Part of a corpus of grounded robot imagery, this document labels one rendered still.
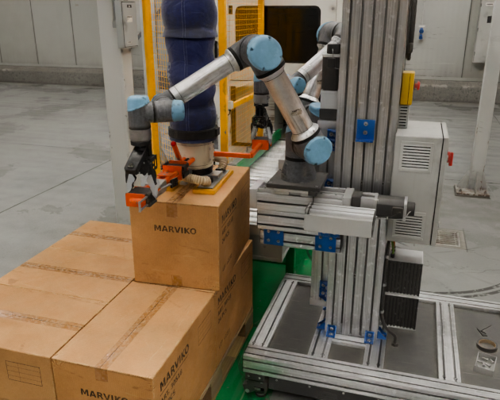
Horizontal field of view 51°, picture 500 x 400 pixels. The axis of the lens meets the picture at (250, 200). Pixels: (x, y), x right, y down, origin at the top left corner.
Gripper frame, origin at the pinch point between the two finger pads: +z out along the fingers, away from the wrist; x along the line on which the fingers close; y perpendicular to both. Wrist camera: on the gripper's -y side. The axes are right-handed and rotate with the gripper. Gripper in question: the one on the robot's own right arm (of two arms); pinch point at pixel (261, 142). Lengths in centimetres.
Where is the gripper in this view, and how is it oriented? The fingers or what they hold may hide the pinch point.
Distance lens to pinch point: 269.2
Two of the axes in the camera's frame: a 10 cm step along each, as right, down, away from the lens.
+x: 9.8, 0.7, -2.1
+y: -2.2, 3.2, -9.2
